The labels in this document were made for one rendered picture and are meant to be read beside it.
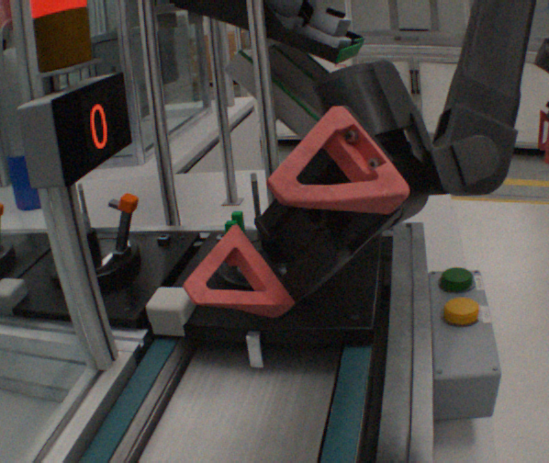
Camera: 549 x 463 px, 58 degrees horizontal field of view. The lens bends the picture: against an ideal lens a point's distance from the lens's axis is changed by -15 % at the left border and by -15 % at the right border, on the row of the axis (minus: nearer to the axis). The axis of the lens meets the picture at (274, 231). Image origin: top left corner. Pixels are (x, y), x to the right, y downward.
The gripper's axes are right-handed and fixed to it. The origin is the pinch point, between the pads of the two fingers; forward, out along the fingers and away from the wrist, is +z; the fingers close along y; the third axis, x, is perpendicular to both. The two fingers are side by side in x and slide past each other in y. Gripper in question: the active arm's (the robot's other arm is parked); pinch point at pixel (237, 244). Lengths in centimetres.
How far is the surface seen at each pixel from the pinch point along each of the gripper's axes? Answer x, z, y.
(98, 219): -47, -46, -76
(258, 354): 3.1, -16.7, -22.8
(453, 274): 8.9, -36.2, -10.0
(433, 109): -98, -405, -126
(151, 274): -13.5, -19.7, -34.3
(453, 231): 3, -72, -24
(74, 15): -24.3, -1.3, -1.8
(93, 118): -18.0, -3.1, -8.3
